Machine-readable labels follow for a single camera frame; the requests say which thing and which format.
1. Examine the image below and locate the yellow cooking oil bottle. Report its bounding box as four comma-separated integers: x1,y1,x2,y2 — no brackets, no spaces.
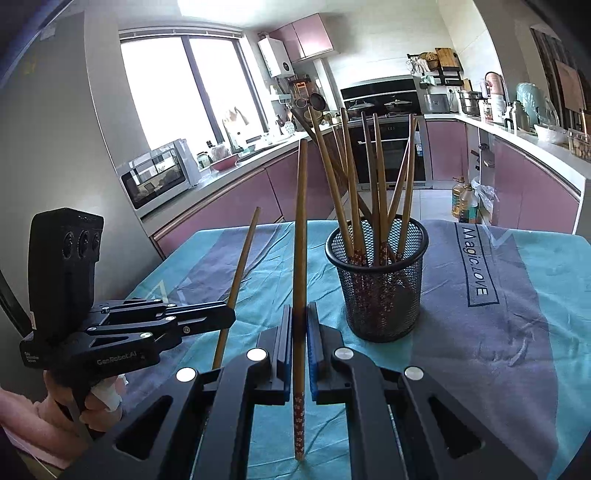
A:
451,176,468,220

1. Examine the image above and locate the person's left hand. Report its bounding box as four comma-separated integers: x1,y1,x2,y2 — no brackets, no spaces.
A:
43,371,125,435

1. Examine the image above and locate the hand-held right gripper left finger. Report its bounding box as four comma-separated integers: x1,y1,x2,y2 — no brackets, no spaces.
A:
58,304,295,480

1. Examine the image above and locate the white jug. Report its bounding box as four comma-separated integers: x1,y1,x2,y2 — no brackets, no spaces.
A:
489,92,508,123

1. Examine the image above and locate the pink base cabinet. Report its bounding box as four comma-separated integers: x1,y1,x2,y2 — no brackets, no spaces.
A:
425,119,469,183
489,138,583,232
152,124,349,259

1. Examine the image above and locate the kitchen window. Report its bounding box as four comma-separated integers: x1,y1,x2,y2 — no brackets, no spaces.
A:
119,34,269,153

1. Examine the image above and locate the bunch of wooden chopsticks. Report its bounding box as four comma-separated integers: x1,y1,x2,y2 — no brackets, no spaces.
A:
290,105,420,324

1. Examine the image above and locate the black built-in stove oven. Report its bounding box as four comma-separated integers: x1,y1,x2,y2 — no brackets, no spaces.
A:
339,76,428,190

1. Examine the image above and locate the teal grey printed tablecloth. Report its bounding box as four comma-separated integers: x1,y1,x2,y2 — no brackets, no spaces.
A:
108,217,591,480

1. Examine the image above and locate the white water heater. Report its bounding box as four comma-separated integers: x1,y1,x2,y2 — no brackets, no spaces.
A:
257,37,295,78

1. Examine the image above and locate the white kitchen counter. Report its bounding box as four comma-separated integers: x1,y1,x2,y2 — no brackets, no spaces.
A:
139,113,591,234

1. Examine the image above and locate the white plastic bag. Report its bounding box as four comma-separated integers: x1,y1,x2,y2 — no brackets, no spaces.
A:
471,178,502,227

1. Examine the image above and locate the red-ended wooden chopstick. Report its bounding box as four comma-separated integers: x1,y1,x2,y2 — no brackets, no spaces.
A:
211,207,262,371
292,138,309,461

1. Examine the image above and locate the white countertop oven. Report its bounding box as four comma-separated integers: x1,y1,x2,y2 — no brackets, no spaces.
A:
121,138,200,210

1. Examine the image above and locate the green domed appliance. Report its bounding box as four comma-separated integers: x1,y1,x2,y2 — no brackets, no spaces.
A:
515,82,555,130

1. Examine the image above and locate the white bowl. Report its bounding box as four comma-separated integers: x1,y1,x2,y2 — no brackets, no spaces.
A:
534,124,570,145

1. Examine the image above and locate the black mesh utensil holder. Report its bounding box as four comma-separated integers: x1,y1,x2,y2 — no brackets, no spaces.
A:
324,217,430,343

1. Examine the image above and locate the steel thermos bottle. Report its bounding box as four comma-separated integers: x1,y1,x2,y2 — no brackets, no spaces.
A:
512,100,531,132

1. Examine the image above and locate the pink wall cabinet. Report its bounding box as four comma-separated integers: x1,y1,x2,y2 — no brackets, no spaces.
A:
269,13,335,63

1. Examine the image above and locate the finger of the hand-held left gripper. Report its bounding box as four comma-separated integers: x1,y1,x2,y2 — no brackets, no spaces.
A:
89,298,180,330
87,302,237,345

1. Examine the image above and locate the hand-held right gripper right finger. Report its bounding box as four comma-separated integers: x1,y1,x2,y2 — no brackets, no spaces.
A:
308,301,540,480

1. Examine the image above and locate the steel pot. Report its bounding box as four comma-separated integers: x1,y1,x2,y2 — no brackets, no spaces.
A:
457,90,483,116

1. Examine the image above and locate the black wall rack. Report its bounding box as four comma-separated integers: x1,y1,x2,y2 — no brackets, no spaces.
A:
406,48,465,88

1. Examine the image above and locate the person's left forearm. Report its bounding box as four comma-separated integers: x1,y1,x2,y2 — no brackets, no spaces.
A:
0,387,90,467

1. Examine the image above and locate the clear food container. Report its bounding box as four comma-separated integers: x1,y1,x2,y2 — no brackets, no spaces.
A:
567,129,591,160

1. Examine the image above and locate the dark oil bottle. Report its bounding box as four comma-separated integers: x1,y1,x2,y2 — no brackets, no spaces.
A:
462,184,481,224

